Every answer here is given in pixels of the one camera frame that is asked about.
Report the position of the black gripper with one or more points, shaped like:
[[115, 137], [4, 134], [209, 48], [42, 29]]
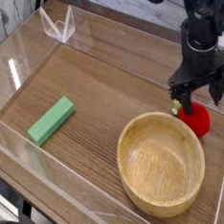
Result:
[[195, 72]]

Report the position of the red plush strawberry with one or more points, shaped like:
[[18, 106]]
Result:
[[198, 120]]

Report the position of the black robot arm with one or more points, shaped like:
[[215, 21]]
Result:
[[202, 29]]

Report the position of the wooden bowl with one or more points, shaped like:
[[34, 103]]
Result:
[[161, 163]]

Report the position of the green rectangular block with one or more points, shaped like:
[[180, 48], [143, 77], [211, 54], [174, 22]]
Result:
[[44, 127]]

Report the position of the black table leg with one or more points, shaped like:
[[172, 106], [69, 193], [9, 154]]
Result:
[[30, 223]]

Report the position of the clear acrylic corner bracket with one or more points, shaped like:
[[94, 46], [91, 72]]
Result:
[[60, 30]]

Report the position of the clear acrylic tray wall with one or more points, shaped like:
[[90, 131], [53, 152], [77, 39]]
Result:
[[62, 194]]

